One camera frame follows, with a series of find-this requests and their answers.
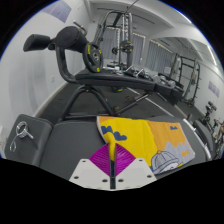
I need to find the black dumbbell stand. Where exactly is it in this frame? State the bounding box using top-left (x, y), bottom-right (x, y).
top-left (201, 101), bottom-right (223, 134)

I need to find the chrome spring barbell collar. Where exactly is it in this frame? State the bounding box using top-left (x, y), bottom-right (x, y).
top-left (9, 121), bottom-right (35, 153)

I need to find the black squat rack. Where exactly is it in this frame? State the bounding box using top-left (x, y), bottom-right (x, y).
top-left (171, 54), bottom-right (202, 108)

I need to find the yellow orange cartoon print towel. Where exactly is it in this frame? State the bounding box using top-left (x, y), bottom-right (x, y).
top-left (96, 115), bottom-right (197, 176)

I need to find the ceiling light strip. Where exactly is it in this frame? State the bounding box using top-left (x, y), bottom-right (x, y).
top-left (207, 44), bottom-right (218, 63)

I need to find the black padded flat weight bench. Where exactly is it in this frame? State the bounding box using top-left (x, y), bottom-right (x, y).
top-left (3, 113), bottom-right (214, 168)

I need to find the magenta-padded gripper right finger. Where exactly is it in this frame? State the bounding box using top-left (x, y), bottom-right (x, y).
top-left (113, 145), bottom-right (158, 190)

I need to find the black bench with leg rollers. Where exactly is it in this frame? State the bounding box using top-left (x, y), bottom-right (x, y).
top-left (22, 25), bottom-right (184, 123)

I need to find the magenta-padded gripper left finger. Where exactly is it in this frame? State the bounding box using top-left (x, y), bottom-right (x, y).
top-left (68, 143), bottom-right (114, 190)

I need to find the small purple wall poster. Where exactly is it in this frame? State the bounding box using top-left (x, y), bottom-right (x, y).
top-left (208, 80), bottom-right (221, 98)

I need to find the black cable smith machine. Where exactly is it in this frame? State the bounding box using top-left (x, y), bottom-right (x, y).
top-left (91, 9), bottom-right (136, 71)

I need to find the chrome barbell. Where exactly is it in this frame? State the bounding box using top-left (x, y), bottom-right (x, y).
top-left (126, 87), bottom-right (213, 162)

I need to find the black yellow weight plate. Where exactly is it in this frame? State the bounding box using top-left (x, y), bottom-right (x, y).
top-left (83, 42), bottom-right (104, 73)

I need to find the chrome dumbbells group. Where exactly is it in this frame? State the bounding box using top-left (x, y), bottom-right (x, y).
top-left (111, 64), bottom-right (174, 88)

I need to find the grey window curtain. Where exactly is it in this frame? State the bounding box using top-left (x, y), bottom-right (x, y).
top-left (99, 28), bottom-right (146, 68)
top-left (146, 39), bottom-right (174, 73)

